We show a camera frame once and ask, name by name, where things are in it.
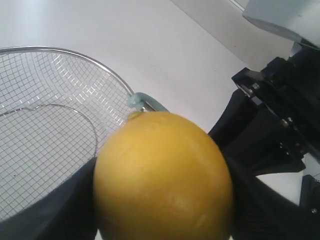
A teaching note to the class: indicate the oval wire mesh basket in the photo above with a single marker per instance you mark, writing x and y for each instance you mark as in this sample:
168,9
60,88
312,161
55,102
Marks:
57,108

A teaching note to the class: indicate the yellow lemon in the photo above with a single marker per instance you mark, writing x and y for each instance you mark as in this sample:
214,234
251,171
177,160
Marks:
161,177

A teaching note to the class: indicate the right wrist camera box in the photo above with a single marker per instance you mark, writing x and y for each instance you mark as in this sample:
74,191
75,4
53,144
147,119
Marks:
295,20

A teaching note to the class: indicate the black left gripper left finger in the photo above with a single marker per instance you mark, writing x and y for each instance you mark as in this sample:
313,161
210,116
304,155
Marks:
66,213

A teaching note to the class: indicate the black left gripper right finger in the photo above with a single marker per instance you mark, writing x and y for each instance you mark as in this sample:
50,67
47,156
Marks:
263,214

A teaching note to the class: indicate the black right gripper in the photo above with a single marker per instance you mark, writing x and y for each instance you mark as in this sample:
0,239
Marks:
270,130

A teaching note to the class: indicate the teal handled peeler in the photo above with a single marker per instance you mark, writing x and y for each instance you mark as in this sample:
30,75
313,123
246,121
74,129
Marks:
144,103

